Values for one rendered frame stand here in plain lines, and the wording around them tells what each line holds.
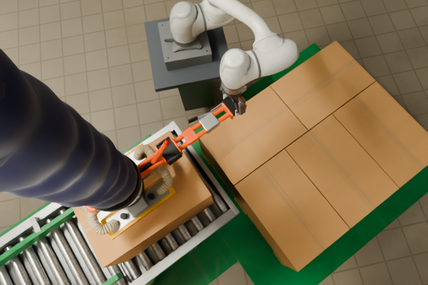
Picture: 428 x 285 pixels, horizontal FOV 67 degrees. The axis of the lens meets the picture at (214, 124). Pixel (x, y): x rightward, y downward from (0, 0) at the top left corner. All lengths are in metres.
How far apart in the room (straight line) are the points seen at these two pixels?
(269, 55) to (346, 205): 1.24
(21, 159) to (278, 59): 0.83
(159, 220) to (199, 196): 0.22
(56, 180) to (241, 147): 1.46
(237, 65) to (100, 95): 2.05
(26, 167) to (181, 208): 1.05
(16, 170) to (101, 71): 2.47
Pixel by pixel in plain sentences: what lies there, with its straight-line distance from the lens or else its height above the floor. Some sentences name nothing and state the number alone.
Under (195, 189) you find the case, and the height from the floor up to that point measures 0.95.
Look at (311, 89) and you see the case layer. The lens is 2.29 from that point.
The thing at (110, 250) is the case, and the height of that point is 0.95.
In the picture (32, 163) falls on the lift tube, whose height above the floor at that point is 1.98.
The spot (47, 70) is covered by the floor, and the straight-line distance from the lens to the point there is 3.30.
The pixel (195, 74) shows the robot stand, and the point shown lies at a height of 0.75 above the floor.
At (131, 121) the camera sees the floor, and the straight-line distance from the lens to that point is 2.81.
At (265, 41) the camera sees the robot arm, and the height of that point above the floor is 1.58.
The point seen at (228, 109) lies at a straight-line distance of 1.43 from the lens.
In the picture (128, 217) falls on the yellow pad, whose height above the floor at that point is 1.09.
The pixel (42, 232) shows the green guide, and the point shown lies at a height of 0.64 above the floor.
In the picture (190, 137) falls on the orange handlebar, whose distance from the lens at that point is 1.41.
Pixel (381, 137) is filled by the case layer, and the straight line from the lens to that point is 2.32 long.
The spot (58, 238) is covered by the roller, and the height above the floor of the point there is 0.55.
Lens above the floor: 2.55
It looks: 71 degrees down
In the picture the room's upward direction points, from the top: 5 degrees counter-clockwise
